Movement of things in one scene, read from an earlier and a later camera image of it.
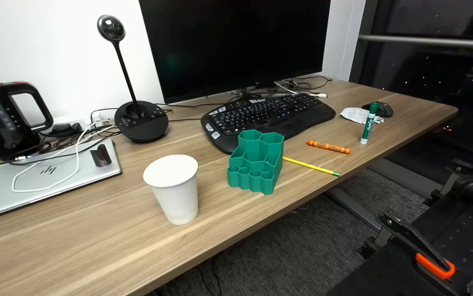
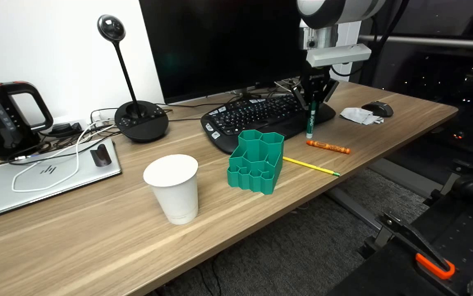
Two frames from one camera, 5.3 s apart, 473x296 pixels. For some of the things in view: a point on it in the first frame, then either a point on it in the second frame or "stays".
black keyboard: x=276 y=113 stays
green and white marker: x=375 y=109 → x=311 y=126
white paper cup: x=174 y=182 stays
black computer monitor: x=214 y=47 stays
